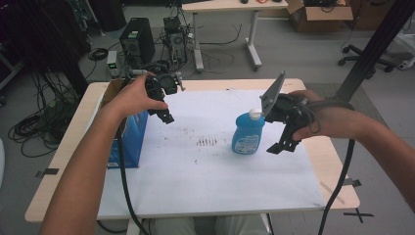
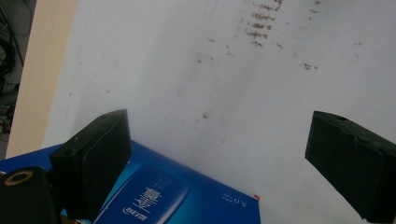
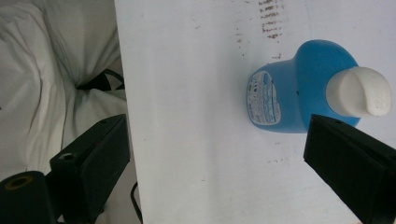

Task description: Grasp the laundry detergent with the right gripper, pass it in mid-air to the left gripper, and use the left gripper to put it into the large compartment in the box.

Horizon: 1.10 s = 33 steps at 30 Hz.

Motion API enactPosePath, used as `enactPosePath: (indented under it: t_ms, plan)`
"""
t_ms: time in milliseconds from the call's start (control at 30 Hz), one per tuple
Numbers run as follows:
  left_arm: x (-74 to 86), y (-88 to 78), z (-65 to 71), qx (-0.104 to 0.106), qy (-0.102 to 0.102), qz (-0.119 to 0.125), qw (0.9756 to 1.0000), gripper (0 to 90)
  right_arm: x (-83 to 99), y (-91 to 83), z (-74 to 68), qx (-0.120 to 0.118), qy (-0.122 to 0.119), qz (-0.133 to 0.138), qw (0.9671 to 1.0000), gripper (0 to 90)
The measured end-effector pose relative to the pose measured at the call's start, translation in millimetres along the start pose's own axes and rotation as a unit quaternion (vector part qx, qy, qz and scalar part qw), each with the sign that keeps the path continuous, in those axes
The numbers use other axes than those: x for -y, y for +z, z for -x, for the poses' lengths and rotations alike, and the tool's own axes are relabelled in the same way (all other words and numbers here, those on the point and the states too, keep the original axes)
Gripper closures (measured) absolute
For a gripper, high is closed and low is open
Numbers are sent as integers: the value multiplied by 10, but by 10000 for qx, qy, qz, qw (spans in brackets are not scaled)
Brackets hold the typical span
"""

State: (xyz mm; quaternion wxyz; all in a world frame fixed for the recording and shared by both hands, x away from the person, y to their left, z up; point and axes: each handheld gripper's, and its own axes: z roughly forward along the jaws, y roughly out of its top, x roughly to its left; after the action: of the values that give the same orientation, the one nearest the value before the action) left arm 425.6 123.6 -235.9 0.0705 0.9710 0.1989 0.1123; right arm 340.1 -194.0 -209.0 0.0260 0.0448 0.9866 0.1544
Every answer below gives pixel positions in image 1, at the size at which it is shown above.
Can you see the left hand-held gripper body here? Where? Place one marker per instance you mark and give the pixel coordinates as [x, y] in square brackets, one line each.
[154, 87]

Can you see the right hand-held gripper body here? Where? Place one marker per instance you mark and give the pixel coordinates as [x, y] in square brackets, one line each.
[283, 109]

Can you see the blue bottle with white cap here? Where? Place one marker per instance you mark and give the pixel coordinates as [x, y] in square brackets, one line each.
[246, 133]

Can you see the person's left hand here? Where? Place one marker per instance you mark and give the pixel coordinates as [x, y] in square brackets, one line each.
[133, 98]

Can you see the person's right hand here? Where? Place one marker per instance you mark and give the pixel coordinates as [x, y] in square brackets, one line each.
[329, 120]

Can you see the blue cardboard box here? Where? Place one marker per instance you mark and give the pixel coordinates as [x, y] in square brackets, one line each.
[132, 140]

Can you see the small grey power supply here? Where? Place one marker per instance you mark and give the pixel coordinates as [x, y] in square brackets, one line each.
[112, 63]

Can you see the open computer case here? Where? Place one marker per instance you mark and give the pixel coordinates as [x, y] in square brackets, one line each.
[176, 42]

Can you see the black computer tower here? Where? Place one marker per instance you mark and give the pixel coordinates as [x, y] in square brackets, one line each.
[138, 39]

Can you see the grey tape strip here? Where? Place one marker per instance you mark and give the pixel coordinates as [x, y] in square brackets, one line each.
[353, 182]

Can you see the white table mat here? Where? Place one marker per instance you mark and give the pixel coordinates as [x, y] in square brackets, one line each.
[208, 176]

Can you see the black office chair base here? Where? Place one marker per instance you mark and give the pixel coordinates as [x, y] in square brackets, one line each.
[365, 58]

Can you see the brown cardboard box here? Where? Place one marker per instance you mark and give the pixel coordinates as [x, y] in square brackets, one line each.
[321, 16]

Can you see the white desk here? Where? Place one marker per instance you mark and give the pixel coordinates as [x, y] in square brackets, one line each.
[228, 6]

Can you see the black tape strip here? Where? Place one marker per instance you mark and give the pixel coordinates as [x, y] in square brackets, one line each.
[49, 171]

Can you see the black metal post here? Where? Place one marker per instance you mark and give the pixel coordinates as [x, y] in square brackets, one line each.
[375, 49]

